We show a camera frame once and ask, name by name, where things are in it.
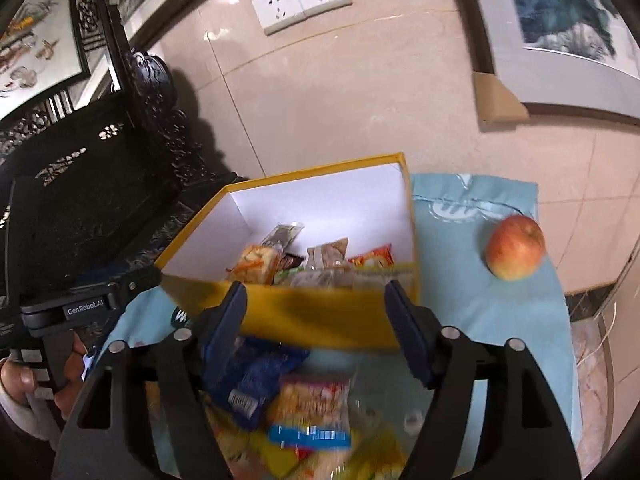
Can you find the person's left forearm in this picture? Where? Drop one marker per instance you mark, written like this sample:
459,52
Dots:
30,425

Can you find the clear nut snack packet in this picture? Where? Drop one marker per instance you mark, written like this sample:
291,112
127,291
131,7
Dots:
327,255

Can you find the framed lotus painting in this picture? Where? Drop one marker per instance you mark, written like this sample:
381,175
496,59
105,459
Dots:
560,25

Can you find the clear blue-edged snack packet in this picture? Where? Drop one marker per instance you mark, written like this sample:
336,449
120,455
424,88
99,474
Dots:
310,410

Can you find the cardboard corner protector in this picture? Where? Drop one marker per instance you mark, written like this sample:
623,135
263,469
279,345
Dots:
497,100

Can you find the clear green snack packet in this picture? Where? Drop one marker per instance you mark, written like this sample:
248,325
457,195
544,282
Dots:
325,278

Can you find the blue snack packet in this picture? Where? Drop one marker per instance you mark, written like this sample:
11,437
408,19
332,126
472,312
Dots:
250,380

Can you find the dark carved wooden furniture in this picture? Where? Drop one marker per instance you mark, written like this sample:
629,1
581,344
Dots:
100,185

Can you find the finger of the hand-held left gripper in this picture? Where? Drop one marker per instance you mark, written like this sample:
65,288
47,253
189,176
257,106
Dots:
140,282

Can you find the red yellow apple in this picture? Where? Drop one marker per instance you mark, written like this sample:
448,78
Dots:
515,247

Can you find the orange bread snack packet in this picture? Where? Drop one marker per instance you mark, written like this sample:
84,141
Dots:
255,262

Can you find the framed fish painting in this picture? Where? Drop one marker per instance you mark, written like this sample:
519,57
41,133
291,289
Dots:
35,45

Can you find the pile of snack packets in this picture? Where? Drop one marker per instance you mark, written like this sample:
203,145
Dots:
280,455

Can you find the dark brown snack packet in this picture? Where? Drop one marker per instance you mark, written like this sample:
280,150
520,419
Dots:
284,237

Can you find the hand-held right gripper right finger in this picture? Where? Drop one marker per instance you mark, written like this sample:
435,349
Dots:
405,330

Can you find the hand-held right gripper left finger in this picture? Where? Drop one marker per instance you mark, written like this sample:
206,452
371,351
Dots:
225,330

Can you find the light blue tablecloth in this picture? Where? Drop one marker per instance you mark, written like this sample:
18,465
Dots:
475,320

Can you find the person's left hand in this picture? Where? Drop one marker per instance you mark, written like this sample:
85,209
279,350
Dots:
20,382

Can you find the orange red snack packet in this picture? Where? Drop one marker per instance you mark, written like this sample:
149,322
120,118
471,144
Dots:
372,257

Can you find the yellow cardboard box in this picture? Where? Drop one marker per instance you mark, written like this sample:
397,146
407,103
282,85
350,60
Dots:
325,315

